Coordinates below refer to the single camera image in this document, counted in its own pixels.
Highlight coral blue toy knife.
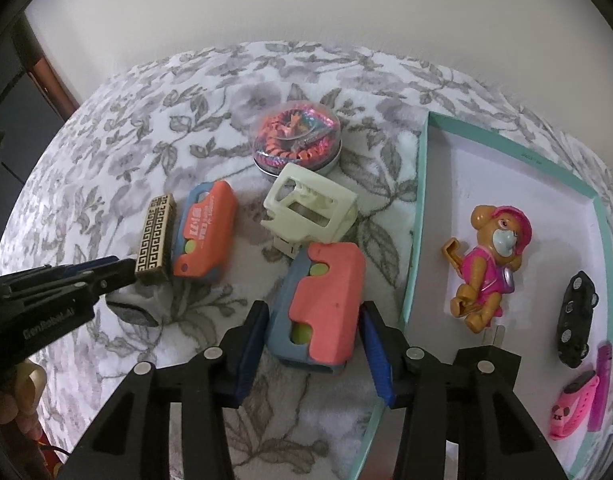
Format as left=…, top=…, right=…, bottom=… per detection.
left=266, top=242, right=366, bottom=374

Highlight cream plastic bracket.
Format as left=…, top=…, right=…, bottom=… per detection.
left=261, top=162, right=359, bottom=259

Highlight purple lighter case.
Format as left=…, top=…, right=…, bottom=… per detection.
left=587, top=340, right=613, bottom=432

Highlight brown pup toy figure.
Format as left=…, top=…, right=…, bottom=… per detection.
left=442, top=205, right=532, bottom=334

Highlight floral fleece blanket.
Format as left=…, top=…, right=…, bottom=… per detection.
left=0, top=41, right=613, bottom=479

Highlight teal cardboard box tray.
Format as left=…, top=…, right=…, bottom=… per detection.
left=360, top=114, right=613, bottom=479

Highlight round tin coiled hairbands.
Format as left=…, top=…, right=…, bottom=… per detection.
left=250, top=101, right=343, bottom=178

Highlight gold patterned lighter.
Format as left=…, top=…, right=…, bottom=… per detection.
left=135, top=194, right=176, bottom=285

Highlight black power adapter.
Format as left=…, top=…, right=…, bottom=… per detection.
left=482, top=324, right=521, bottom=389

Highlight white smartwatch band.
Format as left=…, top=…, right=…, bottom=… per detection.
left=106, top=282, right=173, bottom=327

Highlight pink wristband watch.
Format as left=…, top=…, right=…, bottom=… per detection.
left=549, top=370, right=599, bottom=441

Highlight black toy car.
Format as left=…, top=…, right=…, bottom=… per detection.
left=556, top=271, right=599, bottom=368

